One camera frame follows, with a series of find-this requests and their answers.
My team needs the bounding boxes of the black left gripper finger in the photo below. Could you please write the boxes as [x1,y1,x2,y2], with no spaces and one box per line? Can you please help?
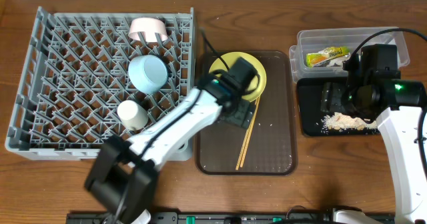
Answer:
[234,99,256,128]
[220,110,240,126]

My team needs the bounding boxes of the wooden chopstick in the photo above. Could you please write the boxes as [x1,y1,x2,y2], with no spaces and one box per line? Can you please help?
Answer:
[235,128,250,171]
[239,97,261,169]

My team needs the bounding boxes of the yellow round plate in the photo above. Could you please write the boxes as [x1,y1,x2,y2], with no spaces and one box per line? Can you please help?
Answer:
[201,51,267,107]

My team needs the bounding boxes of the white wrapper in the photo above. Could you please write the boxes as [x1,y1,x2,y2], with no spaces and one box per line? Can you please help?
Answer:
[326,56,349,68]

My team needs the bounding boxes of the rice and peanut scraps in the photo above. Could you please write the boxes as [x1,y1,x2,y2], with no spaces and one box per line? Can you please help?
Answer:
[322,112,378,131]

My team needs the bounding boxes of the orange green snack wrapper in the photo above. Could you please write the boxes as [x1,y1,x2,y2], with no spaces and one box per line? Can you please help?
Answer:
[306,47,350,67]

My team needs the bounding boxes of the light blue bowl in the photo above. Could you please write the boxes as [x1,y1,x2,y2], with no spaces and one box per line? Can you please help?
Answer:
[128,55,168,94]

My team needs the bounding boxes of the translucent white cup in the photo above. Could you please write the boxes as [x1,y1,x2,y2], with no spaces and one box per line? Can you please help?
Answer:
[117,100,149,131]

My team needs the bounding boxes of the pink bowl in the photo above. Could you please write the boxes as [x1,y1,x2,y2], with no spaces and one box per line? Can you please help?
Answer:
[128,17,168,43]

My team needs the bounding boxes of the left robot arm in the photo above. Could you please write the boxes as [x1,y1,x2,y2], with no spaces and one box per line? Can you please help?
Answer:
[85,57,259,223]

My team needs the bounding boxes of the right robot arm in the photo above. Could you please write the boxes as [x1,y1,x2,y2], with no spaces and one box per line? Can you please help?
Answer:
[320,44,426,223]

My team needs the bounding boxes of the black waste tray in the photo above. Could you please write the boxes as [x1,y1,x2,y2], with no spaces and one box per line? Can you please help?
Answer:
[296,77,380,137]

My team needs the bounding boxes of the grey plastic dishwasher rack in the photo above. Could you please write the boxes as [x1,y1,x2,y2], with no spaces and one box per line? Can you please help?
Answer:
[5,8,196,161]

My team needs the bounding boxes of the brown serving tray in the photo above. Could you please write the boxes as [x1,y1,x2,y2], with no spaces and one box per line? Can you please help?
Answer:
[194,51,298,175]

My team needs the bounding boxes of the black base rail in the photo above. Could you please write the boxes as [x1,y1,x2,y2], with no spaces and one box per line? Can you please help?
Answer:
[65,210,396,224]

